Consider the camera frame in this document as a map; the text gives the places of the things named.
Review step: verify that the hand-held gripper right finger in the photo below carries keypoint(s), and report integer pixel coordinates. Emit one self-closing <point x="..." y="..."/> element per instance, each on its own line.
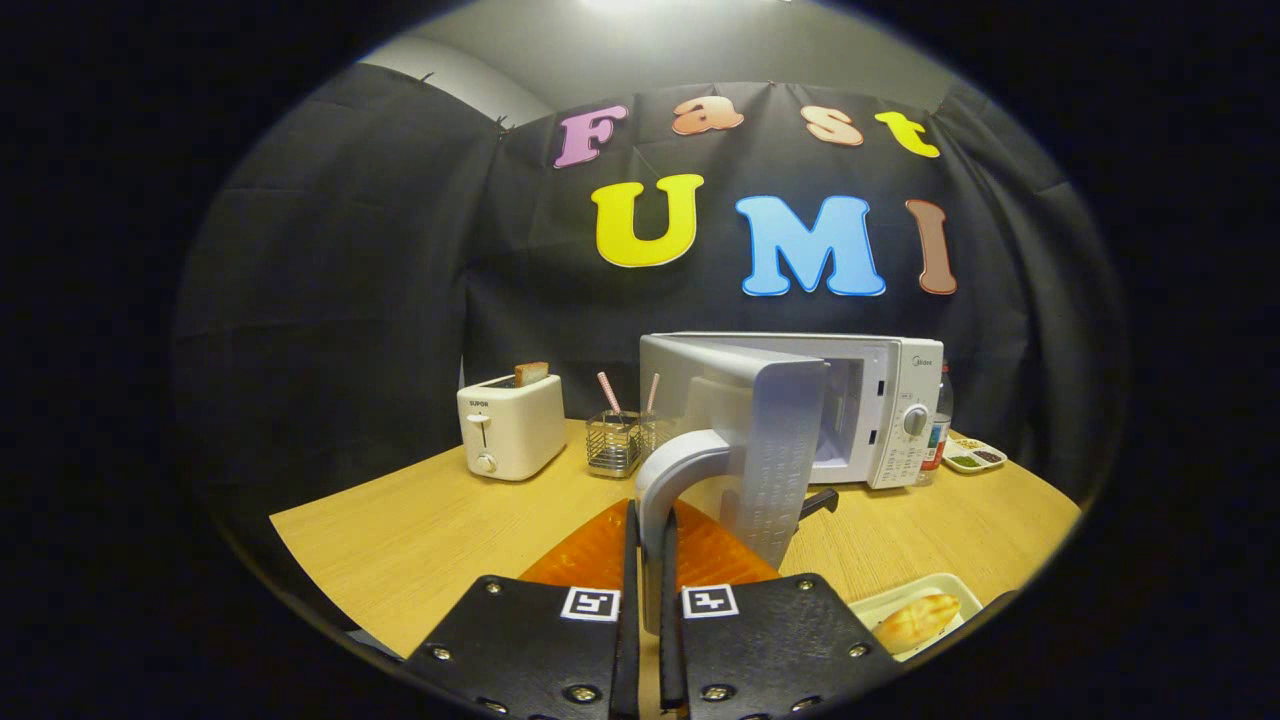
<point x="668" y="620"/>

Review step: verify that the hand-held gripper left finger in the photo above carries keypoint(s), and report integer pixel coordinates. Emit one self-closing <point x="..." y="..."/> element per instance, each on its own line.
<point x="630" y="620"/>

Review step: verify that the golden bread bun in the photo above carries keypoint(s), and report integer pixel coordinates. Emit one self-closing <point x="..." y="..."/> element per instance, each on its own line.
<point x="915" y="622"/>

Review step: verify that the white microwave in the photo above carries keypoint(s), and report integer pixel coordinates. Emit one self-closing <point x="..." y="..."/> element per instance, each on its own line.
<point x="890" y="400"/>

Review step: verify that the small black object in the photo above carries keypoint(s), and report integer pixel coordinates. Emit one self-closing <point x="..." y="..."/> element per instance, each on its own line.
<point x="820" y="503"/>

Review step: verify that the white rectangular tray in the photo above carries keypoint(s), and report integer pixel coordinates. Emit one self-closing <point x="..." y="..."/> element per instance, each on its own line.
<point x="880" y="602"/>

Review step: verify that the white toaster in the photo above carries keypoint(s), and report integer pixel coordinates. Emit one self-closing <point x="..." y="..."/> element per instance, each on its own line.
<point x="510" y="430"/>

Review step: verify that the pink striped straw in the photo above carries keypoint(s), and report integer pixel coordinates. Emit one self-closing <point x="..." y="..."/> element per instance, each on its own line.
<point x="653" y="392"/>
<point x="609" y="392"/>

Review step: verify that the toast slice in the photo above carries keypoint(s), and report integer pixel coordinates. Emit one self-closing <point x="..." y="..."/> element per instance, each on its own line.
<point x="531" y="374"/>

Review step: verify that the clear bottle with red cap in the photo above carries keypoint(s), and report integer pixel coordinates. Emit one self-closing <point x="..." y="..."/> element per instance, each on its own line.
<point x="937" y="440"/>

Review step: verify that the white divided dish of beans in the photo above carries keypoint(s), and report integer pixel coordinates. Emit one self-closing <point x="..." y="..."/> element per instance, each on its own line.
<point x="975" y="455"/>

